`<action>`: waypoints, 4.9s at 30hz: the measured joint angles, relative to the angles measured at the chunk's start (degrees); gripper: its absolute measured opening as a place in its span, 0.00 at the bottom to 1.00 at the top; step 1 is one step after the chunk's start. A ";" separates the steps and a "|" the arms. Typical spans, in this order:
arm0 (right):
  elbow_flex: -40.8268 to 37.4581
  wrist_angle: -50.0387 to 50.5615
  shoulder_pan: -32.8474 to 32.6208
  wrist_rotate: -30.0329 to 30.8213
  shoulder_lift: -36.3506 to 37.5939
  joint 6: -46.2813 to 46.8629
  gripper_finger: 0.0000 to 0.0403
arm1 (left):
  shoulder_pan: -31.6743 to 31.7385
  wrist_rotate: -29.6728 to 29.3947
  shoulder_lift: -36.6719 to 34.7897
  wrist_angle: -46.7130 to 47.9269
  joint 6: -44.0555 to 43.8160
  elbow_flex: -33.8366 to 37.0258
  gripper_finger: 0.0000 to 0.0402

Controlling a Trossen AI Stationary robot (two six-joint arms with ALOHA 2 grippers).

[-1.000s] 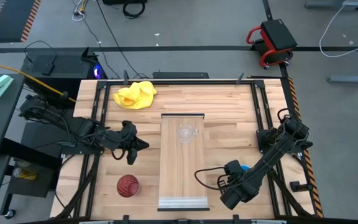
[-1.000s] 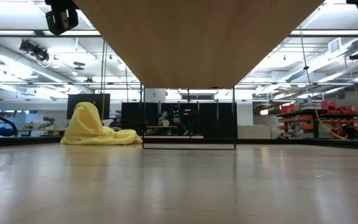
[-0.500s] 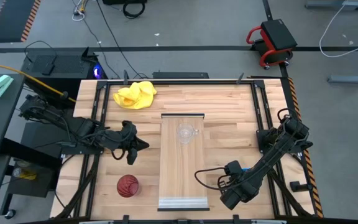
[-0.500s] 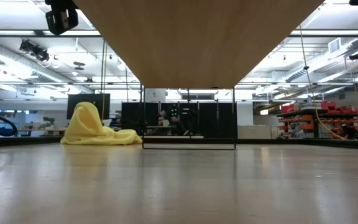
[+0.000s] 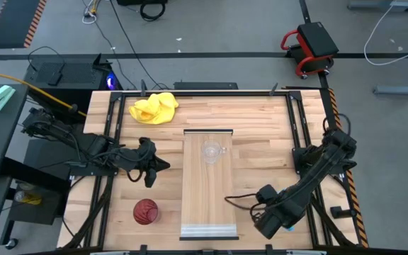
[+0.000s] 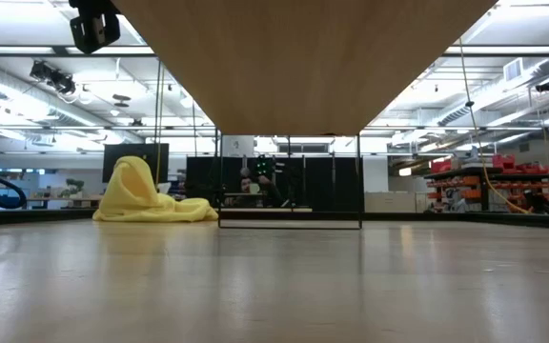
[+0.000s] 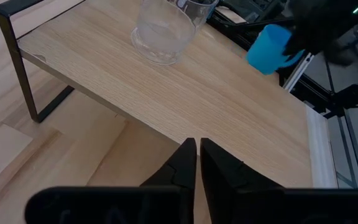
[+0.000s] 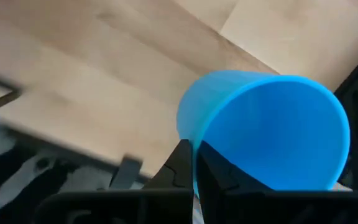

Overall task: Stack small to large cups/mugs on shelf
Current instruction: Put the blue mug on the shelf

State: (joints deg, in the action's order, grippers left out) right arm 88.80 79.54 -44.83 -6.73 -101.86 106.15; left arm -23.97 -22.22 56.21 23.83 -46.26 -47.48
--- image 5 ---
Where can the black caster wheel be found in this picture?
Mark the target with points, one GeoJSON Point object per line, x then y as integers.
{"type": "Point", "coordinates": [11, 243]}

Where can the dark red ribbed cup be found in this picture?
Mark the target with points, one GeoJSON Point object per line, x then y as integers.
{"type": "Point", "coordinates": [146, 212]}

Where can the black aluminium table frame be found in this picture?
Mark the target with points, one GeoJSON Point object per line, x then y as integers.
{"type": "Point", "coordinates": [225, 93]}

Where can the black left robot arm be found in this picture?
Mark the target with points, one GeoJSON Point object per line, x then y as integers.
{"type": "Point", "coordinates": [94, 145]}

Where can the small black device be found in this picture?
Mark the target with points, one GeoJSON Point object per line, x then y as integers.
{"type": "Point", "coordinates": [55, 79]}

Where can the black computer tower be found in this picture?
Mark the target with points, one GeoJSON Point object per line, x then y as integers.
{"type": "Point", "coordinates": [80, 74]}

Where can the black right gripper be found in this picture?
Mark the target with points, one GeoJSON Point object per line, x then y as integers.
{"type": "Point", "coordinates": [278, 217]}

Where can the yellow crumpled cloth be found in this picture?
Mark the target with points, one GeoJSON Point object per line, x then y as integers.
{"type": "Point", "coordinates": [154, 110]}

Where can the black mat with orange stripes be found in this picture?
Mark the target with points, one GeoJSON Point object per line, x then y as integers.
{"type": "Point", "coordinates": [12, 21]}

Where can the wooden shelf board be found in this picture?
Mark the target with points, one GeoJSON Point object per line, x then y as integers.
{"type": "Point", "coordinates": [207, 198]}

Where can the red and black rolling stool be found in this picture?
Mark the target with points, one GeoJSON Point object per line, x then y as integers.
{"type": "Point", "coordinates": [315, 39]}

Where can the black power strip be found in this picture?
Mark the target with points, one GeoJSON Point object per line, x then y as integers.
{"type": "Point", "coordinates": [205, 85]}

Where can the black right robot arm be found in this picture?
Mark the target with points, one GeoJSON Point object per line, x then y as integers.
{"type": "Point", "coordinates": [326, 163]}

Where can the orange black hazard tape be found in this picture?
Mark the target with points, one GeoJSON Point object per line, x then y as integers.
{"type": "Point", "coordinates": [353, 193]}

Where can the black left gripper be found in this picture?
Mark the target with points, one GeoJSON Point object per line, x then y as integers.
{"type": "Point", "coordinates": [145, 154]}

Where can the clear glass mug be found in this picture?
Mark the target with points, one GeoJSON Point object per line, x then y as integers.
{"type": "Point", "coordinates": [212, 151]}

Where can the black clamp knob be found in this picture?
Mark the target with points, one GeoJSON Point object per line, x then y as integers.
{"type": "Point", "coordinates": [338, 212]}

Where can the grey table foot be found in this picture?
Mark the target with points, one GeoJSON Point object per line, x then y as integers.
{"type": "Point", "coordinates": [402, 90]}
{"type": "Point", "coordinates": [381, 5]}

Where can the mint green stapler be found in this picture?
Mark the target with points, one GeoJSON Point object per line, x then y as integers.
{"type": "Point", "coordinates": [0, 97]}

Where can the black cart shelf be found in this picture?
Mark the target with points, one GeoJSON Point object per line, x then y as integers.
{"type": "Point", "coordinates": [34, 212]}

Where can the clear bottle with yellow label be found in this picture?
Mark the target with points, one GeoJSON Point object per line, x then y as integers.
{"type": "Point", "coordinates": [30, 199]}

